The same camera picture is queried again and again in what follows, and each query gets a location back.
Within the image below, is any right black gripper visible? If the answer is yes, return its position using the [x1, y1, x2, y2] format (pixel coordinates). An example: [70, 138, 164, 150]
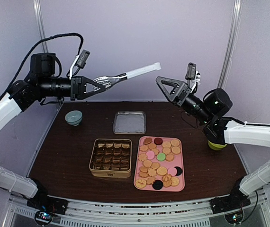
[156, 76, 213, 125]

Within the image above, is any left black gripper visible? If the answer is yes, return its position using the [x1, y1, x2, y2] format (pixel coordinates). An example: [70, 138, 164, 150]
[38, 75, 106, 100]

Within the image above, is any metal tongs white handle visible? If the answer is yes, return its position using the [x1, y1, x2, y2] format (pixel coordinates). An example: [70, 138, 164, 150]
[93, 62, 161, 90]

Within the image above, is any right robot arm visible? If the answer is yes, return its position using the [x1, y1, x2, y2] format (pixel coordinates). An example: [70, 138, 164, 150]
[156, 77, 270, 209]

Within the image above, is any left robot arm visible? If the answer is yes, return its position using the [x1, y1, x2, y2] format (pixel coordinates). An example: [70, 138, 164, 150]
[0, 51, 161, 210]

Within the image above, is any silver tin lid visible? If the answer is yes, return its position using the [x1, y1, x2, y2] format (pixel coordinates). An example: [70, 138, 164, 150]
[113, 111, 146, 134]

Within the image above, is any light blue ceramic bowl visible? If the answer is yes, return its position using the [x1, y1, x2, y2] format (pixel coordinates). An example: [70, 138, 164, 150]
[64, 110, 83, 126]

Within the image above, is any brown chocolate round cookie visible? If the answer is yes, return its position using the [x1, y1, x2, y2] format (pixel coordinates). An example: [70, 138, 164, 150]
[154, 137, 163, 145]

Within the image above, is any green plastic bowl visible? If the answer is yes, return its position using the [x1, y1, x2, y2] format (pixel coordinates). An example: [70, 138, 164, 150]
[207, 140, 227, 151]

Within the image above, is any gold cookie tin box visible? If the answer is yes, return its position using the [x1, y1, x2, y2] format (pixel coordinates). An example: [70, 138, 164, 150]
[89, 139, 132, 178]

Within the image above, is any green round cookie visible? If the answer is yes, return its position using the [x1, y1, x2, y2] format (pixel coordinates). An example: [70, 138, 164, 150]
[156, 153, 166, 161]

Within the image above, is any pink round cookie upper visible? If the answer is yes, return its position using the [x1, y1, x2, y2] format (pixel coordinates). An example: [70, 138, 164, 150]
[146, 150, 155, 160]

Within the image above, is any pink round cookie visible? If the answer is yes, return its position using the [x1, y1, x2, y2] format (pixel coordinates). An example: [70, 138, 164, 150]
[146, 150, 155, 160]
[168, 167, 177, 176]

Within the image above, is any pink plastic tray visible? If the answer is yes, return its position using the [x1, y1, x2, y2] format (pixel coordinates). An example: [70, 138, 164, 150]
[134, 136, 185, 192]

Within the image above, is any pink round cookie lower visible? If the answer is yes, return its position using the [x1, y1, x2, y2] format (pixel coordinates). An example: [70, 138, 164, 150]
[168, 167, 177, 176]

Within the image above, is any black sandwich cookie right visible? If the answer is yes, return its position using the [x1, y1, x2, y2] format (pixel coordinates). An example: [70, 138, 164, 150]
[175, 166, 183, 176]

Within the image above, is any black sandwich cookie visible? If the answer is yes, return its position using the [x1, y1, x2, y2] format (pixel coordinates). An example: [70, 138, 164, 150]
[152, 180, 163, 190]
[175, 166, 183, 176]

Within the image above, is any swirl butter cookie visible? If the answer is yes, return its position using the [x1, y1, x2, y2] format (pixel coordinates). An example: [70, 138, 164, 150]
[162, 174, 172, 182]

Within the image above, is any black sandwich cookie bottom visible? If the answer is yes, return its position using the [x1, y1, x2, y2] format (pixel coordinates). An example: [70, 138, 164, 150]
[152, 180, 163, 190]

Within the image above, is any clock face round cookie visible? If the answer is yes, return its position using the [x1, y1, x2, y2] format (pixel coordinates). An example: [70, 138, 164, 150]
[135, 178, 147, 189]

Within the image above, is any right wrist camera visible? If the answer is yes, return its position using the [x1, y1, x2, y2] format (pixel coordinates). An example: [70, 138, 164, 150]
[185, 62, 200, 83]

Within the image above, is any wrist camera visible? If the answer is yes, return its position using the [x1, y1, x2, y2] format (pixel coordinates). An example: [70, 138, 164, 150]
[185, 62, 200, 83]
[67, 50, 90, 80]

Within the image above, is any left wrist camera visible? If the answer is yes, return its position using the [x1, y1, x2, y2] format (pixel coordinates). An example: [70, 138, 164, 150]
[67, 50, 90, 80]

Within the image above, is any right aluminium frame post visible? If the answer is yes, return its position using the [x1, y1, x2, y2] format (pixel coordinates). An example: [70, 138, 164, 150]
[217, 0, 243, 90]

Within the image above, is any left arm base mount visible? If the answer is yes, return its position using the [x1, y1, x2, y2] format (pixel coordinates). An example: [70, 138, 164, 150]
[27, 196, 68, 215]

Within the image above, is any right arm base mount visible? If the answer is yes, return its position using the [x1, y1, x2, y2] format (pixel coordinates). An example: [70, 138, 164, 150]
[210, 196, 251, 214]

